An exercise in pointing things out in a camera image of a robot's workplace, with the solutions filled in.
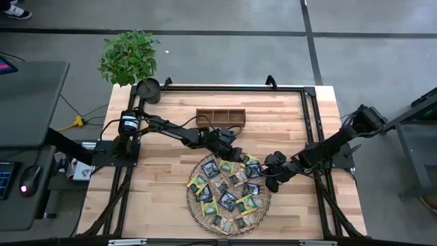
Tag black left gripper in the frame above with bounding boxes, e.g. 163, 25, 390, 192
211, 138, 246, 164

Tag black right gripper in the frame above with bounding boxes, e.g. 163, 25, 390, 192
264, 163, 300, 193

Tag yellow lemon lime tea packet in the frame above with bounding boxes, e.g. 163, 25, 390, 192
240, 154, 261, 167
200, 197, 219, 217
236, 193, 259, 217
218, 160, 236, 174
186, 174, 210, 196

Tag purple blackcurrant tea packet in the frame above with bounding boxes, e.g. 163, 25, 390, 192
245, 163, 262, 180
241, 182, 262, 198
196, 186, 214, 204
217, 191, 239, 213
201, 159, 221, 179

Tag green tea packets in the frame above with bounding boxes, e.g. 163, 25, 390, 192
229, 169, 249, 187

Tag wooden three-compartment box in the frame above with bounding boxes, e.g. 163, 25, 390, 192
195, 108, 247, 128

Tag round woven straw mat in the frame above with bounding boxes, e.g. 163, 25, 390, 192
186, 152, 272, 238

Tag black clamp lever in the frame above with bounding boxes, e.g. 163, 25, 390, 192
343, 143, 363, 159

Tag black plant pot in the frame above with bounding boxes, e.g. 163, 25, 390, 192
135, 77, 163, 105

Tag black metal stand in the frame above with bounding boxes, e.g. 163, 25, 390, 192
384, 87, 437, 201

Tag green leafy plant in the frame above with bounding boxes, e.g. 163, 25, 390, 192
98, 29, 161, 87

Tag white printed card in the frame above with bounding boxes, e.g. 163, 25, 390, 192
72, 160, 97, 182

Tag black diagonal beam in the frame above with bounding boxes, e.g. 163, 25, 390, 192
45, 127, 95, 167

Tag black computer mouse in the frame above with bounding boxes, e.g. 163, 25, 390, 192
18, 165, 42, 199

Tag dark grey desk panel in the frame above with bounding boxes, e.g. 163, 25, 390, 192
0, 60, 71, 148

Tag grey desk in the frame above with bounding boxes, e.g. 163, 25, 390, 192
0, 144, 57, 232

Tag black keyboard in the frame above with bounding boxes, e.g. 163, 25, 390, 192
0, 161, 17, 201

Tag lit display screen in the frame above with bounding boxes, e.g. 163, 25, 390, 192
0, 55, 19, 76

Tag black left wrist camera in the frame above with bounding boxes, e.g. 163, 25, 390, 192
216, 128, 242, 144

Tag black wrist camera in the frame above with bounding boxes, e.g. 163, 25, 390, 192
265, 151, 288, 168
216, 128, 242, 144

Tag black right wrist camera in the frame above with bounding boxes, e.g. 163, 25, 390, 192
265, 151, 288, 168

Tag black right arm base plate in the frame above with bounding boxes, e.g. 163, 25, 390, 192
305, 141, 356, 169

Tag silver metal bracket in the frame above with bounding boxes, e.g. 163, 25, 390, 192
107, 238, 148, 246
298, 240, 338, 246

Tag black aluminium table frame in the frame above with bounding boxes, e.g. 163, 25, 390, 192
76, 74, 369, 246

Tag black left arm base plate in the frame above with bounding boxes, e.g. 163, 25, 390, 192
91, 139, 142, 168

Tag yellow power plug cable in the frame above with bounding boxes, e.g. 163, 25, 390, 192
57, 115, 87, 133

